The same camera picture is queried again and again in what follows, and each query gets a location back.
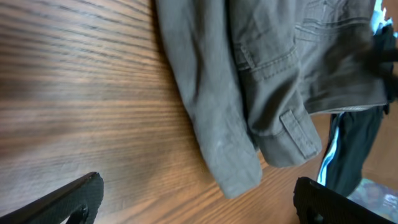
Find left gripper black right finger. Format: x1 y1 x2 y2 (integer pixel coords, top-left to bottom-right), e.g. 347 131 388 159
293 177 394 224

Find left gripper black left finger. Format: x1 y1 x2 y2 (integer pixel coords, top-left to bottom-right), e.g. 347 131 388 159
1 172 104 224

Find grey cotton shorts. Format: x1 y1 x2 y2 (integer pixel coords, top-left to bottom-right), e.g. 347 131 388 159
155 0 387 198

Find black t-shirt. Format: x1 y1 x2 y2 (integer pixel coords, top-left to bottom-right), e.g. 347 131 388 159
323 23 398 197

